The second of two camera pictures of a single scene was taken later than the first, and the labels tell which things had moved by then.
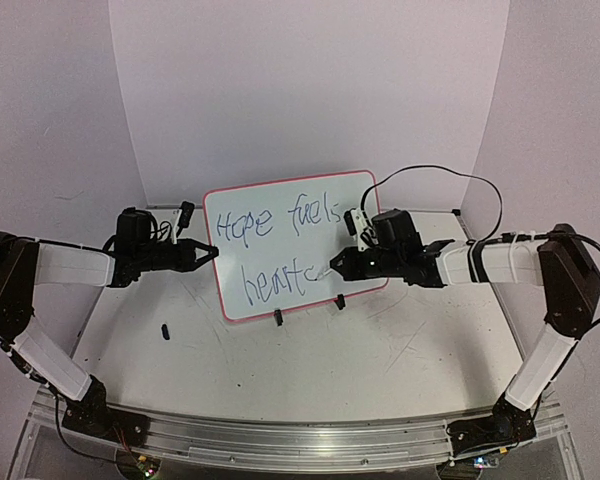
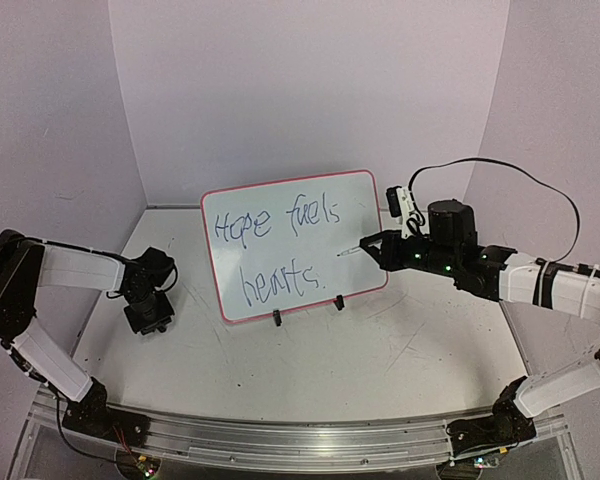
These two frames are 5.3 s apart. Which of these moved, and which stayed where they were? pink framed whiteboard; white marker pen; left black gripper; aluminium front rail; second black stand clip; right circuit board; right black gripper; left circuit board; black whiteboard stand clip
Moved: left black gripper; right black gripper; white marker pen
Stayed: right circuit board; left circuit board; second black stand clip; aluminium front rail; pink framed whiteboard; black whiteboard stand clip
